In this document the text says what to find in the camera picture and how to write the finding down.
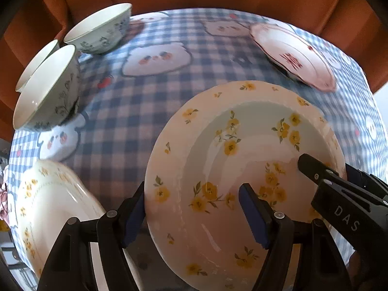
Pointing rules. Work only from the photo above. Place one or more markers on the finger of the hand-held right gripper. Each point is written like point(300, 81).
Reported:
point(316, 171)
point(363, 182)

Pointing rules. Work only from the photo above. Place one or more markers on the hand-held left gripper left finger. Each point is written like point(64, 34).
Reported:
point(136, 218)

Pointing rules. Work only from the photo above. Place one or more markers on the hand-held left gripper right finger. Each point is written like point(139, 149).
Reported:
point(253, 215)

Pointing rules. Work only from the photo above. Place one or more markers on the yellow flower plate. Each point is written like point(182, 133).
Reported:
point(212, 157)
point(54, 212)

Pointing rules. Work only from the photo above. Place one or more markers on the white floral bowl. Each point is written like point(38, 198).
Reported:
point(36, 60)
point(100, 21)
point(42, 91)

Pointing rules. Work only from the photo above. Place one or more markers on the blue checked printed tablecloth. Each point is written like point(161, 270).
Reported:
point(136, 112)

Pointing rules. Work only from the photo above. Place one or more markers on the white plate red pattern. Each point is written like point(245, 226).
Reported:
point(291, 54)

